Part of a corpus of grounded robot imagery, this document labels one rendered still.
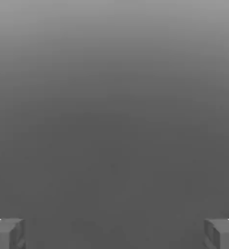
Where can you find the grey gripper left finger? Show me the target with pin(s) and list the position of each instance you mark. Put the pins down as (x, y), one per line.
(5, 235)

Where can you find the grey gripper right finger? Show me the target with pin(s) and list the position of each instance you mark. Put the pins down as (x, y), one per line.
(223, 235)

